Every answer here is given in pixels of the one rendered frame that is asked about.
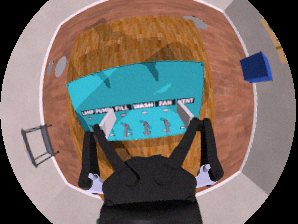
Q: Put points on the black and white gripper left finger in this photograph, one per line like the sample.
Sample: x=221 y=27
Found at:
x=89 y=178

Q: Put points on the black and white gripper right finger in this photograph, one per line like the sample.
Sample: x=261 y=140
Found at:
x=211 y=171

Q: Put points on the teal switch console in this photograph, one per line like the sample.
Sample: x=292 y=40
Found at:
x=142 y=95

